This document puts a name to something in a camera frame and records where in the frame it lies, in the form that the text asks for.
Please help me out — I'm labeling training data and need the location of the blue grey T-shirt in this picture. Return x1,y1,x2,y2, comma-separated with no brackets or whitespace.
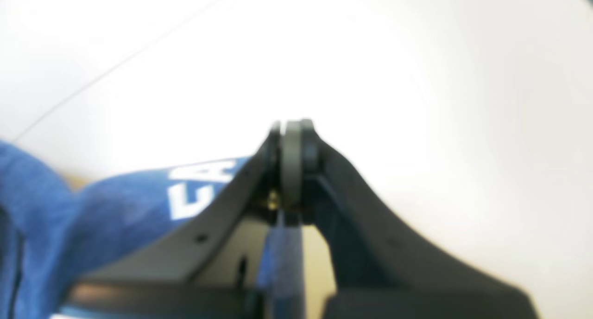
0,140,306,319

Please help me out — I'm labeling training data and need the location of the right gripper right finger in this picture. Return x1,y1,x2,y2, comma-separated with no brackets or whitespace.
301,120,537,319

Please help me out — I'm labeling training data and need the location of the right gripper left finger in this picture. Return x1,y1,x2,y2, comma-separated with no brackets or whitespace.
61,121,304,319

